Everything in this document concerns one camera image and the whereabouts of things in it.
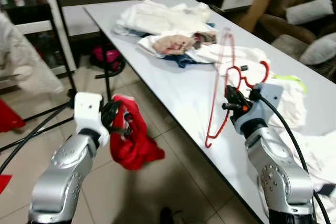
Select red wire clothes hanger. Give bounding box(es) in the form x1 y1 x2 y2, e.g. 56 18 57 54
204 27 270 149

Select blue jeans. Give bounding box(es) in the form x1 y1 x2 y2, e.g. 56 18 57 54
164 51 199 69

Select large white table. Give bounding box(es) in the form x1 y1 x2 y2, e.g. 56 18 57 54
84 0 336 224

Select pink black stool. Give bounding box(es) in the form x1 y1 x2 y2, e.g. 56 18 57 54
89 45 127 102

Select grey patterned seat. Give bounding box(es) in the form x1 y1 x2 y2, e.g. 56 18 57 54
277 34 336 82

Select brown patterned garment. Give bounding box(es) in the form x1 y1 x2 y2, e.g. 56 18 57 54
152 33 217 57

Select white cloth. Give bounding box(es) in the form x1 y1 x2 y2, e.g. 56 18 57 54
138 34 221 65

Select brown armchair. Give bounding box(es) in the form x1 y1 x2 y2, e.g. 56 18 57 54
256 0 336 44

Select brown cardboard box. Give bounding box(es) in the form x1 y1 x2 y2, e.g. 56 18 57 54
238 0 277 34

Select white hanging garment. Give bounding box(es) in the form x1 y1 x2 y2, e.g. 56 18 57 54
0 12 65 97

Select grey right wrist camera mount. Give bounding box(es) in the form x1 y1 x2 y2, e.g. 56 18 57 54
233 82 285 135

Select clothes rack with silver rail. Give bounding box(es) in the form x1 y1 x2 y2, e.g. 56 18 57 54
0 61 79 154

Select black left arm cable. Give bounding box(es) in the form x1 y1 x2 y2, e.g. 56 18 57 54
0 102 75 176

